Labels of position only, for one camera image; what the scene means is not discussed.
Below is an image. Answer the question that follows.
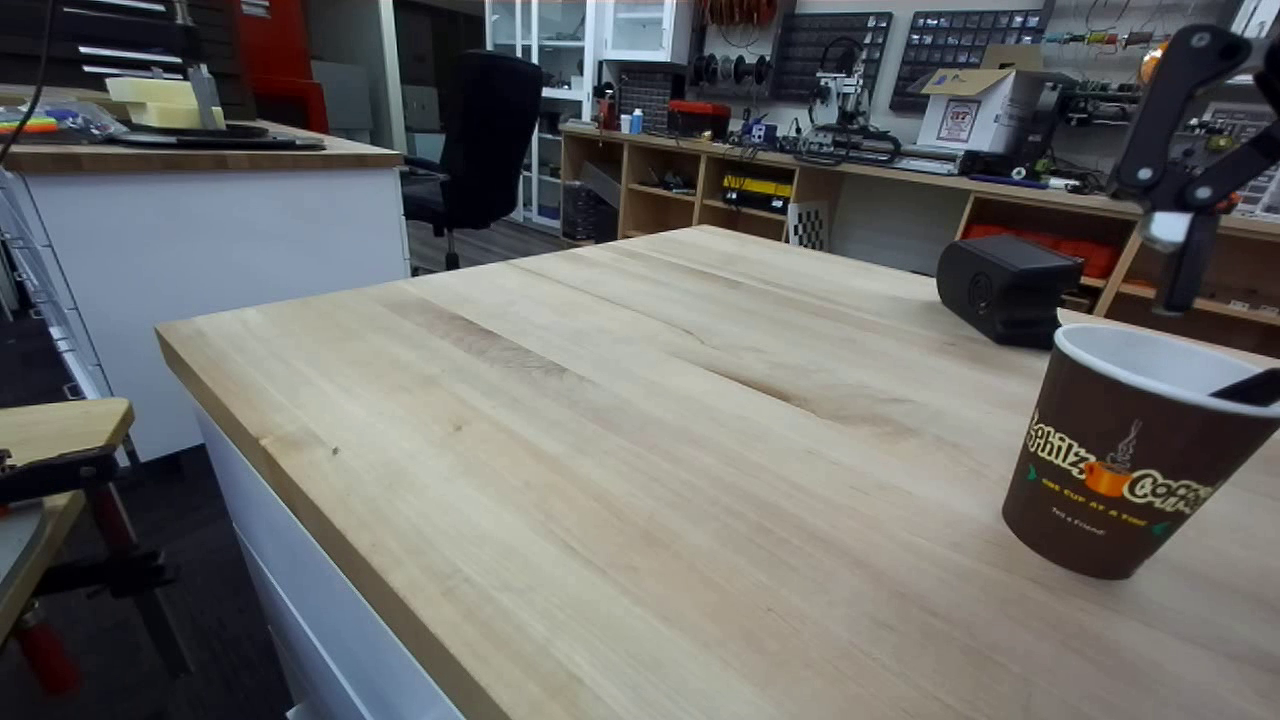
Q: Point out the white glass door cabinet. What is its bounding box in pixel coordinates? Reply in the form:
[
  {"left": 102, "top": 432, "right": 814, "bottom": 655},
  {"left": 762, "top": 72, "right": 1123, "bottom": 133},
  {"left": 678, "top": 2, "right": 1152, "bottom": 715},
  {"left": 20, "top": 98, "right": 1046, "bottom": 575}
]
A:
[{"left": 483, "top": 0, "right": 694, "bottom": 228}]

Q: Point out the long wooden shelf workbench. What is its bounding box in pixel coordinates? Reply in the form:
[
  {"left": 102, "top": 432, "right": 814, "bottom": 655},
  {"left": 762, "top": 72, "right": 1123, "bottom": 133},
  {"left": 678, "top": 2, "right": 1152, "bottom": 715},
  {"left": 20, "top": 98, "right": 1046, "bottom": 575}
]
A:
[{"left": 556, "top": 119, "right": 1280, "bottom": 361}]

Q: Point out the black office chair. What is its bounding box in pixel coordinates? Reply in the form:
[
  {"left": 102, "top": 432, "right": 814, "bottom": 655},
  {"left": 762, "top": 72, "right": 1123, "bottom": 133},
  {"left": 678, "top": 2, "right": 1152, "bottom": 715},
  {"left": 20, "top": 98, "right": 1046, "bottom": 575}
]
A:
[{"left": 401, "top": 49, "right": 547, "bottom": 272}]

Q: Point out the black tool pegboard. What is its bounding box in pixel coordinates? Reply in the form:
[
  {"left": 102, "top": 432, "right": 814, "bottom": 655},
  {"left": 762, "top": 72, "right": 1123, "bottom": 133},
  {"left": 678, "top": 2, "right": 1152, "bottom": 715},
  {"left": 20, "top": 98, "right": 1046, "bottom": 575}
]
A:
[
  {"left": 773, "top": 8, "right": 896, "bottom": 102},
  {"left": 888, "top": 8, "right": 1053, "bottom": 114}
]

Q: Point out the red toolbox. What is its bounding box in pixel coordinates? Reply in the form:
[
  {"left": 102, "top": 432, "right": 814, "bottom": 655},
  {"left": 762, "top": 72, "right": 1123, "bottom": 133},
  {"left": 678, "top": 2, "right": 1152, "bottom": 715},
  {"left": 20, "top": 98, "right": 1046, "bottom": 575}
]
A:
[{"left": 664, "top": 95, "right": 736, "bottom": 145}]

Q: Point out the brown paper coffee cup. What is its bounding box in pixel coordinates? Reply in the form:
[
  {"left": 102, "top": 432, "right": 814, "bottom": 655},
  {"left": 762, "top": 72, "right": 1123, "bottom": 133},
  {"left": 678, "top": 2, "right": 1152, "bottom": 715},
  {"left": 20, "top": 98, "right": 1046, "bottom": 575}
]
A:
[{"left": 999, "top": 321, "right": 1280, "bottom": 585}]

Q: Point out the flat black tray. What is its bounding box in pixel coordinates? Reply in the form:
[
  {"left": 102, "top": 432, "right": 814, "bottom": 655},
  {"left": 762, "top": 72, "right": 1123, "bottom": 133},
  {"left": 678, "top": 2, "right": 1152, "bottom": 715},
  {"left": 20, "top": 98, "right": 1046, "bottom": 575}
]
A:
[{"left": 112, "top": 114, "right": 327, "bottom": 150}]

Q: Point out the open cardboard box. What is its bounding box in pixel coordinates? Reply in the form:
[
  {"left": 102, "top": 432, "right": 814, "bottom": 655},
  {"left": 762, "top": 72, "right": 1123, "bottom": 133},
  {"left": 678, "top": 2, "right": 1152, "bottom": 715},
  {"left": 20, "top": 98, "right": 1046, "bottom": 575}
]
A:
[{"left": 916, "top": 58, "right": 1056, "bottom": 161}]

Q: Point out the white table base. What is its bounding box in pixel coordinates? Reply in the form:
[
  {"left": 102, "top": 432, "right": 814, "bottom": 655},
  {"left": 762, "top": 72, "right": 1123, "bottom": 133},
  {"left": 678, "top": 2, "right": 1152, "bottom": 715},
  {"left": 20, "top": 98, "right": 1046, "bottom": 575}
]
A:
[{"left": 195, "top": 407, "right": 463, "bottom": 720}]

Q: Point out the red cabinet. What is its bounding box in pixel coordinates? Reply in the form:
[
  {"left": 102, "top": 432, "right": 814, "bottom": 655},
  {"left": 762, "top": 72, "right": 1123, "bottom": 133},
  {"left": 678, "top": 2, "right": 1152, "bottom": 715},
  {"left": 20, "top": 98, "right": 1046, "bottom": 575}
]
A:
[{"left": 237, "top": 0, "right": 330, "bottom": 137}]

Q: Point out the red storage bin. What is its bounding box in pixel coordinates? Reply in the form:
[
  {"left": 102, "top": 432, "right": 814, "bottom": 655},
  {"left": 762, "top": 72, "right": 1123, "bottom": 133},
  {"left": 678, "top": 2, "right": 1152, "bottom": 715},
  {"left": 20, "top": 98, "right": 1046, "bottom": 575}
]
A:
[{"left": 961, "top": 221, "right": 1123, "bottom": 284}]

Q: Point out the yellow black tool case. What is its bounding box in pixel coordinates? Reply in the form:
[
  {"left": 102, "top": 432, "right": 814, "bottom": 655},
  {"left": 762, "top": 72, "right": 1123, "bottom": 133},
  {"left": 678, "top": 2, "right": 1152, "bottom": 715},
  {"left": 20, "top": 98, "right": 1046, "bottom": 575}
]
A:
[{"left": 715, "top": 167, "right": 801, "bottom": 214}]

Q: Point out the black rectangular box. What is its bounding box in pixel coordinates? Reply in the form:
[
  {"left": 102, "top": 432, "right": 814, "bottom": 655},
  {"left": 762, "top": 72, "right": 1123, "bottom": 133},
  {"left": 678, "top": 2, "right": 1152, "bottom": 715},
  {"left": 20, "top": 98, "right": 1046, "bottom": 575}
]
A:
[{"left": 933, "top": 237, "right": 1088, "bottom": 353}]

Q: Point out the black bench machine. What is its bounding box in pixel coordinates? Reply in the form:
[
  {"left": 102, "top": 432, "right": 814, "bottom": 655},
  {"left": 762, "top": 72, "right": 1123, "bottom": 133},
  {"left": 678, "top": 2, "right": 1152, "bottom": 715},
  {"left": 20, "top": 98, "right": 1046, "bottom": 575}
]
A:
[{"left": 802, "top": 36, "right": 912, "bottom": 167}]

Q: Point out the wooden stand with red clamp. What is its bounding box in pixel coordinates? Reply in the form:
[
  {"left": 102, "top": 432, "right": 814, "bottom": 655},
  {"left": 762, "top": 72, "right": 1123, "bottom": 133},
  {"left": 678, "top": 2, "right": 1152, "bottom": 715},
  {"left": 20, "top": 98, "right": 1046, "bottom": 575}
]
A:
[{"left": 0, "top": 396, "right": 191, "bottom": 701}]

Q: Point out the white counter with wooden top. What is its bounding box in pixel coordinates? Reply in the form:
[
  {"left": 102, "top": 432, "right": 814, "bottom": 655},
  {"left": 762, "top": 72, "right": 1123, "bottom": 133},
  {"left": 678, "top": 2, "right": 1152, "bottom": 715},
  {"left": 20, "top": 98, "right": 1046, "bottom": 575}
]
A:
[{"left": 0, "top": 114, "right": 414, "bottom": 465}]

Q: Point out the pale yellow box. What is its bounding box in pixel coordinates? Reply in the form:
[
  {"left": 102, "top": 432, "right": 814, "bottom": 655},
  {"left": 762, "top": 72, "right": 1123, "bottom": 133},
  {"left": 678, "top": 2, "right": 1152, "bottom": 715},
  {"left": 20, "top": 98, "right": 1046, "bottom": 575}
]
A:
[{"left": 102, "top": 72, "right": 206, "bottom": 133}]

